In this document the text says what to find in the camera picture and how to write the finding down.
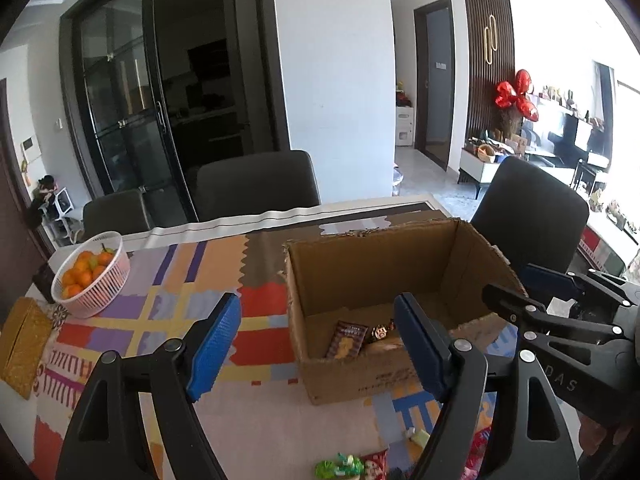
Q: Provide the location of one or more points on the golden wrapped snack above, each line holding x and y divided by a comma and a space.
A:
384, 337

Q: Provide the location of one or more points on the small yellow candy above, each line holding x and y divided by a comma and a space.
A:
419, 437

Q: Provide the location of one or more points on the grey dining chair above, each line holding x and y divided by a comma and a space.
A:
115, 215
257, 182
530, 210

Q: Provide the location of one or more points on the toys on small cabinet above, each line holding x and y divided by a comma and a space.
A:
402, 95

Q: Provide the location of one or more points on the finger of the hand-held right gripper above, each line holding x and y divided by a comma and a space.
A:
550, 282
510, 302

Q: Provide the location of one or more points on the red snack packet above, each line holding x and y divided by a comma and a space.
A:
375, 467

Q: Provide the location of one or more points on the colourful patterned tablecloth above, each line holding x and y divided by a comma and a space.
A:
200, 280

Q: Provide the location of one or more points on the pile of oranges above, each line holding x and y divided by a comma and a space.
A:
85, 267

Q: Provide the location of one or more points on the white sideboard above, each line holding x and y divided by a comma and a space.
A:
475, 165

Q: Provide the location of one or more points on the black glass sliding door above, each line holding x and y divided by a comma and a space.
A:
150, 85

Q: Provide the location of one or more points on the black piano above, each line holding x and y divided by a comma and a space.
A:
570, 137

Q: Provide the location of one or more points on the brown snack packet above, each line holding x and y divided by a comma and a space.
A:
346, 341

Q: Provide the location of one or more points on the white stool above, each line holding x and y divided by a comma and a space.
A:
62, 210

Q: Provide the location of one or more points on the small white cabinet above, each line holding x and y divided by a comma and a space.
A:
404, 127

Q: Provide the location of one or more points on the dark room door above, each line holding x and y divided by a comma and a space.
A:
437, 75

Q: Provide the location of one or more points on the brown cardboard box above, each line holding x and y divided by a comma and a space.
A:
350, 280

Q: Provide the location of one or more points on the white plastic basket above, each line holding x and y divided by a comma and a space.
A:
107, 285

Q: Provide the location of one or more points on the yellow woven mat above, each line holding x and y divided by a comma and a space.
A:
22, 345

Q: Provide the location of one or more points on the green lollipop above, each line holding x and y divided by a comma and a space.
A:
351, 465
327, 469

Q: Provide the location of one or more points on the wall intercom panel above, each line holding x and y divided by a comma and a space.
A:
28, 145

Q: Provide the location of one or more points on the black plush toy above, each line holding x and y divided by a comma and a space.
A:
44, 190

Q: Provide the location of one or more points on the bunch of red foil balloons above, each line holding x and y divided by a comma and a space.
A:
520, 92

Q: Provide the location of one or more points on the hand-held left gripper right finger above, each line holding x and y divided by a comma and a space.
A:
417, 345

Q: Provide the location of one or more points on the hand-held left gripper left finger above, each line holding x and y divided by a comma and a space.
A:
215, 345

